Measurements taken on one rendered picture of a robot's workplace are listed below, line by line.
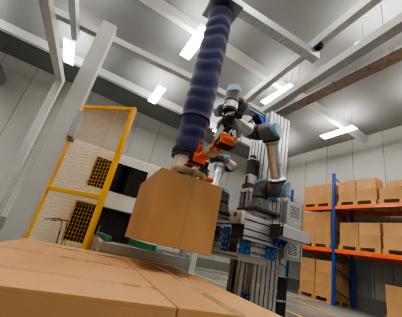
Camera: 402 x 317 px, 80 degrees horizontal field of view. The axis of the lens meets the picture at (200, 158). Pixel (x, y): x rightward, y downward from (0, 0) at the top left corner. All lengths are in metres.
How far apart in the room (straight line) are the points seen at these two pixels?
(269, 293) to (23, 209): 2.16
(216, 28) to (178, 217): 1.64
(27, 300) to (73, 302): 0.09
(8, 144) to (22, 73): 2.95
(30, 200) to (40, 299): 2.01
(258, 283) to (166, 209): 0.99
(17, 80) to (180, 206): 11.13
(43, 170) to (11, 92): 9.35
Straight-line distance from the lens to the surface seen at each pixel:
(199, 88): 1.90
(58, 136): 2.74
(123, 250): 1.92
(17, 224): 2.64
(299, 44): 3.08
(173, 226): 1.34
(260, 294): 2.04
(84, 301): 0.67
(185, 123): 1.77
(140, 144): 11.52
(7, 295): 0.68
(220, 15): 2.47
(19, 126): 11.35
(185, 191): 1.37
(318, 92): 6.32
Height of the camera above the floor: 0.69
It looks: 21 degrees up
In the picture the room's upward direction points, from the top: 12 degrees clockwise
